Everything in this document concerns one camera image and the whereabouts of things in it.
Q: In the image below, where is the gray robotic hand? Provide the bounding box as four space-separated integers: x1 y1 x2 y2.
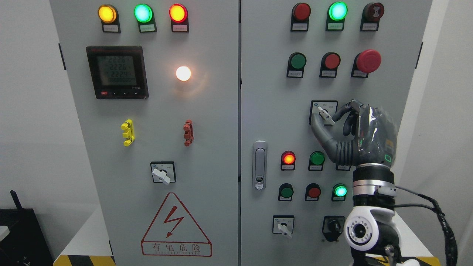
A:
310 99 398 168

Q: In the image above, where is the lit red indicator lower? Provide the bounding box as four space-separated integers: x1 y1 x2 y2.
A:
280 150 296 171

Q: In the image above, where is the lit green push button lower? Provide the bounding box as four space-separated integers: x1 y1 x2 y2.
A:
331 183 348 202

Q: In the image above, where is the red electric hazard warning sticker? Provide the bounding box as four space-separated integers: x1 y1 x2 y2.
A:
141 192 212 257

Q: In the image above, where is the black digital power meter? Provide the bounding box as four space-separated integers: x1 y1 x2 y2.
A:
86 46 149 99

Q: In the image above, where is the red push button lower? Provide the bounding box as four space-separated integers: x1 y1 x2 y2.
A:
304 183 321 201

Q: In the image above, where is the gray rotary switch left door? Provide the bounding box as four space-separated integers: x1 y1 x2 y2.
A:
150 161 176 185

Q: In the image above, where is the white glowing indicator light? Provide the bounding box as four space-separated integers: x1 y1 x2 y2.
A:
176 66 191 82

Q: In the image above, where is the green indicator light top right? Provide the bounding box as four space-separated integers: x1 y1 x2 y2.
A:
325 1 348 31

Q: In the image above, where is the dark green indicator lower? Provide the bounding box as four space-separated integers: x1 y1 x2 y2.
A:
309 151 326 171

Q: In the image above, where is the green push button upper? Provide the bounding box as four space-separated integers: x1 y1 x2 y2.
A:
286 52 306 78

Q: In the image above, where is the black box with antenna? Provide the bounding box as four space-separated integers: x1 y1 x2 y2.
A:
0 190 54 266

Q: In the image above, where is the yellow indicator light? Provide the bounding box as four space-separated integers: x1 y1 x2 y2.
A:
98 4 120 33

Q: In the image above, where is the red terminal connector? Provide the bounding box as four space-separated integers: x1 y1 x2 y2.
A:
183 119 194 147

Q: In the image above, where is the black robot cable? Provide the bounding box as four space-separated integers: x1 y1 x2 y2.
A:
394 185 459 266

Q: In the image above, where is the yellow terminal connector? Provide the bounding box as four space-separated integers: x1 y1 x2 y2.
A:
120 119 135 147

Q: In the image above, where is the silver door lock handle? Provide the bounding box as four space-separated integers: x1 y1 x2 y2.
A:
253 141 268 190

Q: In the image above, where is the black key selector switch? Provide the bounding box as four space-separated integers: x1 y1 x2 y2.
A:
321 216 345 242

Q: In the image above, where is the gray electrical cabinet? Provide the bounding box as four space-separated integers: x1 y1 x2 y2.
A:
50 0 432 266

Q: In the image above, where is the red indicator light left door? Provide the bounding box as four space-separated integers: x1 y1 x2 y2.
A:
169 3 189 33

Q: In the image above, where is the gray rotary switch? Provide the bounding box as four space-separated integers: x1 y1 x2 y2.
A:
272 215 295 239
309 100 338 126

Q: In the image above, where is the dark red indicator top right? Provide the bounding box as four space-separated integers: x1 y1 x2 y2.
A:
290 2 311 32

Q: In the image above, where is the red push button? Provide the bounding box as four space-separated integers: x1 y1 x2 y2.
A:
319 52 341 78
304 183 321 201

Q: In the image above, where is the green indicator light left door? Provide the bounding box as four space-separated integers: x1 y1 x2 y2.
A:
134 3 157 33

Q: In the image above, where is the gray rotary switch bottom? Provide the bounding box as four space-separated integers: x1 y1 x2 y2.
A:
272 215 295 239

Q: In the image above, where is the red push button upper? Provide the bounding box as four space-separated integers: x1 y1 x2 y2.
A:
319 52 341 78

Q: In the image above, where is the dark red buzzer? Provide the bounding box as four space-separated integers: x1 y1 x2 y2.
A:
360 2 385 31

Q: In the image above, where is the red emergency stop button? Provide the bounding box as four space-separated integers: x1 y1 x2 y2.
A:
350 49 382 78

